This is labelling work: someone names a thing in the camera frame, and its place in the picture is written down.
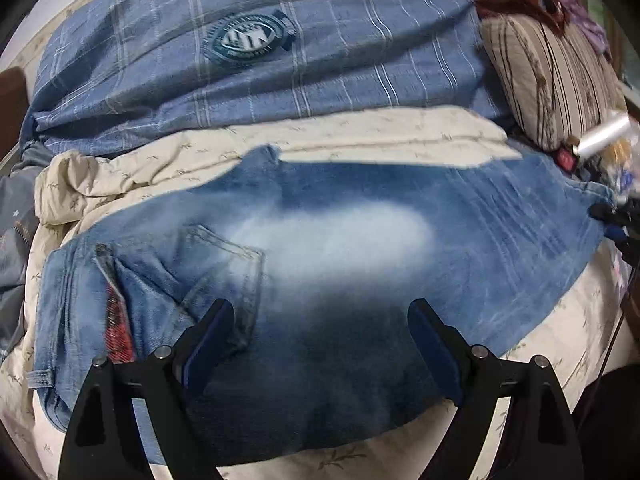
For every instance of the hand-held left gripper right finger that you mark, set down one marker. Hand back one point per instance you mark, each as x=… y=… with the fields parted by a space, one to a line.
x=435 y=345

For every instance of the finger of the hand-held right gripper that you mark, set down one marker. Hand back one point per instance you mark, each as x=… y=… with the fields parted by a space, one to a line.
x=611 y=217

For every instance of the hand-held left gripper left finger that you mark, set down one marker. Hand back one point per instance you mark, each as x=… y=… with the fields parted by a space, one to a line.
x=207 y=345

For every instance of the blue denim pants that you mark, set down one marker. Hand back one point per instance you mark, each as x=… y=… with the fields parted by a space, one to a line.
x=350 y=240

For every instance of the small red item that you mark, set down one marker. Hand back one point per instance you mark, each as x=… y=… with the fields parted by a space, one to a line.
x=566 y=159

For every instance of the silver cylinder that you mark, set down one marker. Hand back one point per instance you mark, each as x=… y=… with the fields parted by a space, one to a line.
x=605 y=135

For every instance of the striped beige pillow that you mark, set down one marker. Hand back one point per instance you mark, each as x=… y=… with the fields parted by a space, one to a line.
x=550 y=80

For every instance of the cream leaf-print blanket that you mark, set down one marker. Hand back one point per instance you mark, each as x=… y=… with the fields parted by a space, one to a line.
x=150 y=165

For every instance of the purple cloth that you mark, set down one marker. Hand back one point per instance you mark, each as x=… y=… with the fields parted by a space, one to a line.
x=585 y=15

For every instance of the grey star-print cover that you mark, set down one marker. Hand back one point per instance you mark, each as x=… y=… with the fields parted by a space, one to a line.
x=15 y=240

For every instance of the blue plaid quilt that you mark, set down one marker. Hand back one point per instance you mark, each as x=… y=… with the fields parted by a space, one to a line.
x=350 y=60

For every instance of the brown headboard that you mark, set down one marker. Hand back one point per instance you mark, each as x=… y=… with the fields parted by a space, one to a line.
x=12 y=105

